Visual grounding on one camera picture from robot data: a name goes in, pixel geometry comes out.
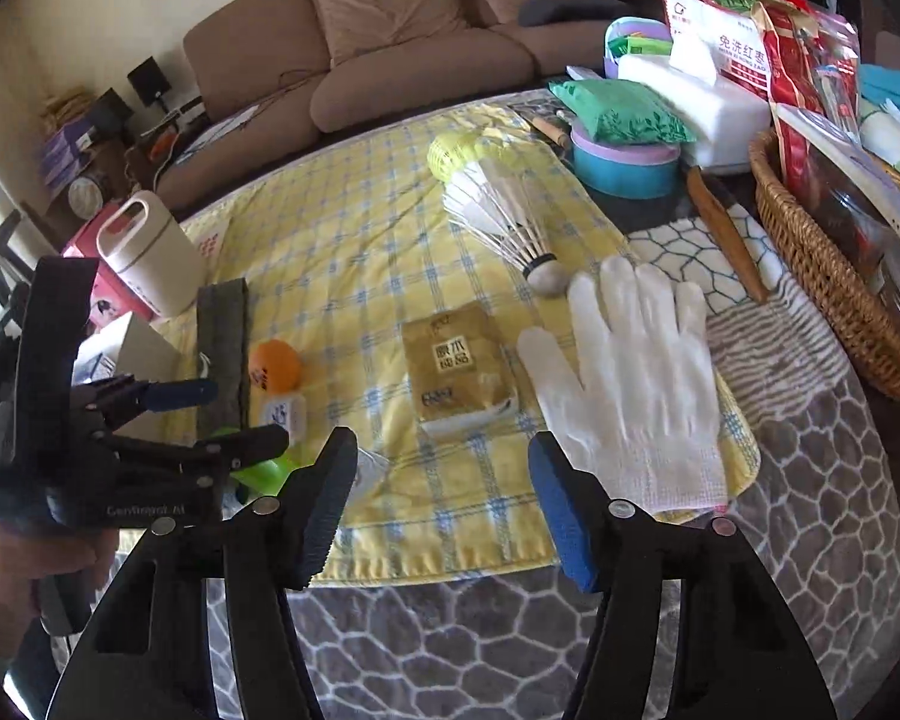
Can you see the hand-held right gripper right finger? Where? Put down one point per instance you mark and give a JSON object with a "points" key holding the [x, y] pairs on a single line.
{"points": [[570, 525]]}

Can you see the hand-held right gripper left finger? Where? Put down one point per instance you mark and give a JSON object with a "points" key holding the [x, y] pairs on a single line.
{"points": [[322, 510]]}

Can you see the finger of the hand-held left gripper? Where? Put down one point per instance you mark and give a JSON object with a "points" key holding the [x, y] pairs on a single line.
{"points": [[180, 392], [232, 446]]}

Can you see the dark grey rectangular block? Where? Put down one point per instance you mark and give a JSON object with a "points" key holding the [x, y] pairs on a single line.
{"points": [[223, 337]]}

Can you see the person's left hand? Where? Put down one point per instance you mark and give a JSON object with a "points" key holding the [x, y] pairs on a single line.
{"points": [[30, 551]]}

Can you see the lime green plastic toy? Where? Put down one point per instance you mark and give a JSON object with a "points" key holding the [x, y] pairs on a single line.
{"points": [[266, 476]]}

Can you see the small white box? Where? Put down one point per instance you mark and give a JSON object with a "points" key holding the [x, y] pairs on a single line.
{"points": [[283, 412]]}

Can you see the small white packet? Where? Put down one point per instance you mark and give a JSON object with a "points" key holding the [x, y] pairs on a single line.
{"points": [[369, 469]]}

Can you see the white box with coloured dots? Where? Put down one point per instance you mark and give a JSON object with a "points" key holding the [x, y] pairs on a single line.
{"points": [[135, 345]]}

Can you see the orange ball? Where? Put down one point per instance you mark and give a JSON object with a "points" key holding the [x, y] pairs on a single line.
{"points": [[276, 364]]}

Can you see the pink cardboard box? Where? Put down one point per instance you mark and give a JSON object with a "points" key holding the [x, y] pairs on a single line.
{"points": [[112, 304]]}

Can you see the white lunch cup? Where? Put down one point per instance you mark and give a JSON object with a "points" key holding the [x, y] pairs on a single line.
{"points": [[150, 262]]}

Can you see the white knitted glove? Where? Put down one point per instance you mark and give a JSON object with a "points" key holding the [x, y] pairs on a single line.
{"points": [[637, 390]]}

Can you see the brown tissue pack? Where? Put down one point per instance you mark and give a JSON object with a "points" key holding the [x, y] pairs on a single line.
{"points": [[457, 367]]}

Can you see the dark wooden chair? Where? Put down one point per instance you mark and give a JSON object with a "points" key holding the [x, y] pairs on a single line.
{"points": [[0, 270]]}

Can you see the round printed tin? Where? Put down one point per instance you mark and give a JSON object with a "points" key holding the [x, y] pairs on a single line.
{"points": [[88, 196]]}

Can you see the yellow checked cloth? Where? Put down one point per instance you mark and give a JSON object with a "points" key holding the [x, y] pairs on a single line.
{"points": [[345, 240]]}

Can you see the grey patterned table mat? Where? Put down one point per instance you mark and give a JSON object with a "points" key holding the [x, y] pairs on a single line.
{"points": [[795, 502]]}

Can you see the stack of purple boxes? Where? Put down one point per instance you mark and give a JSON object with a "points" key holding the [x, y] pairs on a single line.
{"points": [[64, 154]]}

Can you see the black speaker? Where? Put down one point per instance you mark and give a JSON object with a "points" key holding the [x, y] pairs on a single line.
{"points": [[148, 82], [111, 112]]}

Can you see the white feather shuttlecock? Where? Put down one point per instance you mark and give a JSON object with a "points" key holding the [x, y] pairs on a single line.
{"points": [[502, 210]]}

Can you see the brown wooden stick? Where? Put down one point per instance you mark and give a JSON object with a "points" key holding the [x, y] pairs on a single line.
{"points": [[724, 229]]}

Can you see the wicker basket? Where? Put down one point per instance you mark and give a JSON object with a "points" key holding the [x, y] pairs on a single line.
{"points": [[817, 270]]}

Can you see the blue round container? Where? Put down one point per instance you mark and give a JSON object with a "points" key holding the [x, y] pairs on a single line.
{"points": [[622, 172]]}

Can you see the brown sofa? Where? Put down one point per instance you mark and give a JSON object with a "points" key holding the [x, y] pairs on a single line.
{"points": [[270, 45]]}

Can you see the yellow shuttlecock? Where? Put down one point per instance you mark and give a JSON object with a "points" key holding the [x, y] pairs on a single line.
{"points": [[457, 154]]}

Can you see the green printed packet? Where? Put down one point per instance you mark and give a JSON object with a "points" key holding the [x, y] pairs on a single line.
{"points": [[619, 112]]}

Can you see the white tissue pack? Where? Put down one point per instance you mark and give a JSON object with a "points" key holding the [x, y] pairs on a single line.
{"points": [[720, 112]]}

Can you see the clear plastic bag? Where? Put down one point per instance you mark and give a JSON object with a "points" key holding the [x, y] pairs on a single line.
{"points": [[855, 165]]}

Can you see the purple plastic bowl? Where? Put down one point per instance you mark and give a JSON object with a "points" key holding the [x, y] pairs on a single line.
{"points": [[634, 34]]}

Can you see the white and red bag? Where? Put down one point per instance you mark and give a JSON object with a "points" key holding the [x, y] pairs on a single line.
{"points": [[727, 37]]}

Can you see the red striped packet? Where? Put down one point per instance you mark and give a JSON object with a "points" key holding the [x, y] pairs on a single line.
{"points": [[787, 60]]}

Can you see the dark grey pillow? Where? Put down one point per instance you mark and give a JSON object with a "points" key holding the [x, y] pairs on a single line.
{"points": [[570, 10]]}

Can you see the blue cloth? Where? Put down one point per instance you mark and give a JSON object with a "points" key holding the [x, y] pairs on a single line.
{"points": [[896, 90]]}

